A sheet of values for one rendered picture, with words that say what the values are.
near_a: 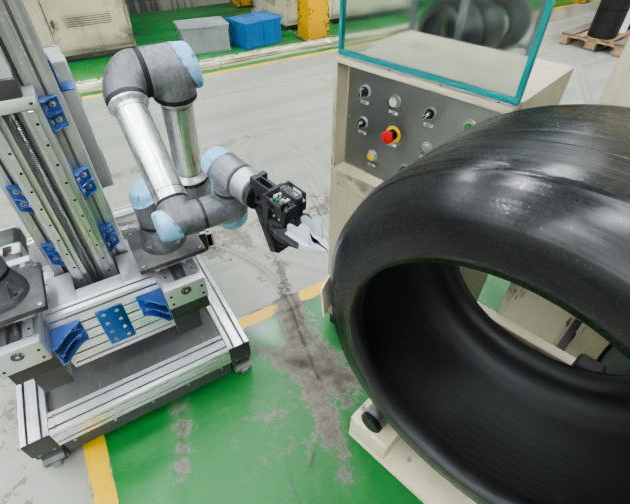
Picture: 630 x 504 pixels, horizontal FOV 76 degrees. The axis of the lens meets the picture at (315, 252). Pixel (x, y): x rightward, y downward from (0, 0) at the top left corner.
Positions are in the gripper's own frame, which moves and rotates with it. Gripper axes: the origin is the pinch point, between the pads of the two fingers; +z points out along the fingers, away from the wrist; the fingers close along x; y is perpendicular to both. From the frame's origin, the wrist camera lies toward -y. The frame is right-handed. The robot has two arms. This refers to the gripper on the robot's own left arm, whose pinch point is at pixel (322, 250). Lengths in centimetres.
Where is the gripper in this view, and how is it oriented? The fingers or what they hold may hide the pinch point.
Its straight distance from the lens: 79.4
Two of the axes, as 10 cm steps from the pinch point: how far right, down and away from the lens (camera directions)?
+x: 7.0, -4.8, 5.3
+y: 0.9, -6.7, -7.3
